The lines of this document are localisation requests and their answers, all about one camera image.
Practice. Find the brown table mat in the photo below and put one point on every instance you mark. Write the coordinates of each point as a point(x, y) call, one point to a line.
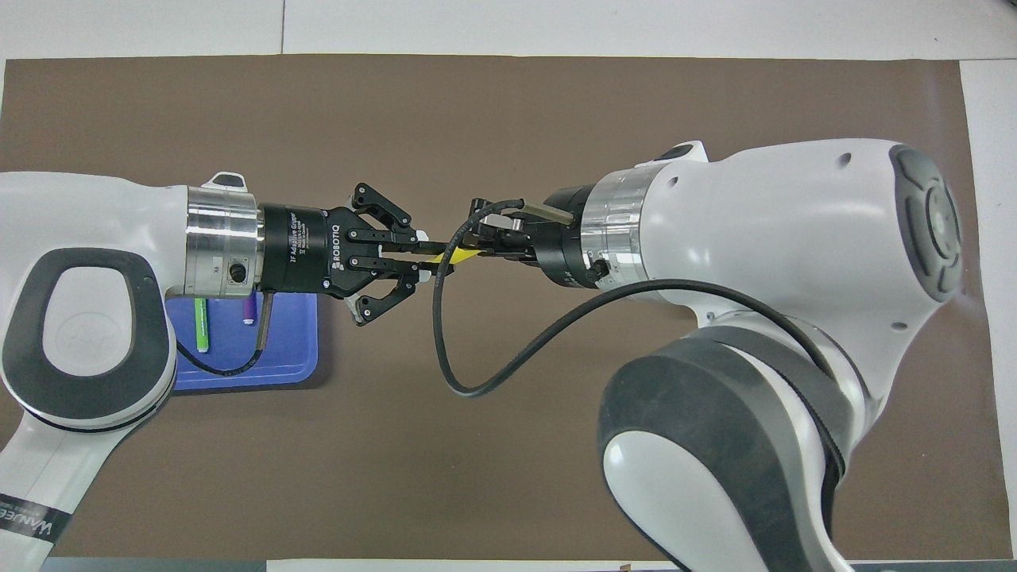
point(508, 119)

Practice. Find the blue plastic tray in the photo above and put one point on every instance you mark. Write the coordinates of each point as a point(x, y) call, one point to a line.
point(294, 349)

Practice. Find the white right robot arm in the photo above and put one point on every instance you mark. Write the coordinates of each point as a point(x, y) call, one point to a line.
point(755, 222)

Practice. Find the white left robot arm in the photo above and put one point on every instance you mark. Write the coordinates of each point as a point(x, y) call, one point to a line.
point(103, 222)

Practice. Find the purple marker pen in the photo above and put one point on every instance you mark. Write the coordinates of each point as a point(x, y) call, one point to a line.
point(249, 310)

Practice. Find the green marker pen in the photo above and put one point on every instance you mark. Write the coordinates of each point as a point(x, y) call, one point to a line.
point(202, 326)

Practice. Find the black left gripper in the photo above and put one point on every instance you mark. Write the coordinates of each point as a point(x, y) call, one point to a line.
point(306, 250)

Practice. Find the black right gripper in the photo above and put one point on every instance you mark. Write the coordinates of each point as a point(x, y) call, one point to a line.
point(568, 254)

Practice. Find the yellow marker pen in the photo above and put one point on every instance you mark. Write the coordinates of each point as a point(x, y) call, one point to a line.
point(465, 254)

